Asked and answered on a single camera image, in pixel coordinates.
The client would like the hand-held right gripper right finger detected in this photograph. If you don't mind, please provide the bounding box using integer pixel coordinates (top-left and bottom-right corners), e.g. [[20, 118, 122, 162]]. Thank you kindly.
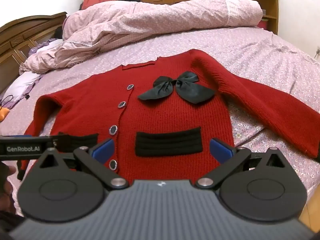
[[195, 138, 288, 190]]

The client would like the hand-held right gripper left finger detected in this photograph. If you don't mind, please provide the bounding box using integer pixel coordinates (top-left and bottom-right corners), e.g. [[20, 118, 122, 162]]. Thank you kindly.
[[37, 138, 129, 190]]

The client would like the red knit cardigan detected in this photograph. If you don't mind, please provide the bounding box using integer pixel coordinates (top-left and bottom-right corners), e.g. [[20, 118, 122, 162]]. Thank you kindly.
[[17, 49, 320, 183]]

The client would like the person's left hand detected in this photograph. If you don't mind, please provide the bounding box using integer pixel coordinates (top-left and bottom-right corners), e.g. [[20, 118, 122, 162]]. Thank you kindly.
[[0, 163, 19, 214]]

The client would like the lilac ruffled pillow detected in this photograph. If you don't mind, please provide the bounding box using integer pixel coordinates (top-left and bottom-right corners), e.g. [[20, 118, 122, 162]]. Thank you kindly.
[[0, 38, 64, 105]]

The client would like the carved wooden headboard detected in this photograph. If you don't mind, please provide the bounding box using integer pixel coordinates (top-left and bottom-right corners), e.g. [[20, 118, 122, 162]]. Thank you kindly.
[[0, 12, 68, 93]]

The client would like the pink floral quilt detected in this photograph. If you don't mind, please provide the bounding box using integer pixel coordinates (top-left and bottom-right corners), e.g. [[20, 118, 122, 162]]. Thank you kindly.
[[19, 0, 263, 75]]

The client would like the wooden shelf cabinet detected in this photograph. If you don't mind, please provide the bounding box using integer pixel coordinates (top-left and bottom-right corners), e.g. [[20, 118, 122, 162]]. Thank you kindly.
[[120, 0, 280, 35]]

